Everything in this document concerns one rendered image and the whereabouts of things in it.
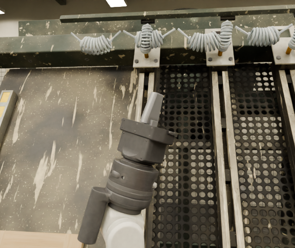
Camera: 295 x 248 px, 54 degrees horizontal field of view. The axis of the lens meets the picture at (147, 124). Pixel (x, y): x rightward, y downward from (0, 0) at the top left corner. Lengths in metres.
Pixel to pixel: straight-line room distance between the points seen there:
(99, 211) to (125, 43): 0.82
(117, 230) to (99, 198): 0.06
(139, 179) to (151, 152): 0.05
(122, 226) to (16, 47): 1.03
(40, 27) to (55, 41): 0.62
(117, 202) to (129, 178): 0.05
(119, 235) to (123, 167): 0.11
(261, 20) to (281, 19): 0.10
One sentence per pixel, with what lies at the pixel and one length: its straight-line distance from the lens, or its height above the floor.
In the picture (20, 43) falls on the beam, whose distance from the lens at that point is 1.39.
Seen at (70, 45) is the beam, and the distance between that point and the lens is 1.28.
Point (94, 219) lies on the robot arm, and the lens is 0.54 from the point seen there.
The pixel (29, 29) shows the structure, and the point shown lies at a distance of 1.96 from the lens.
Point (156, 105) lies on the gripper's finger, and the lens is 0.53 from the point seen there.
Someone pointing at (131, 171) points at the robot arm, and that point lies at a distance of 0.50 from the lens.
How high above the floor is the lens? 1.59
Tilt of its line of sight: 1 degrees down
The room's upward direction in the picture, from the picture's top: straight up
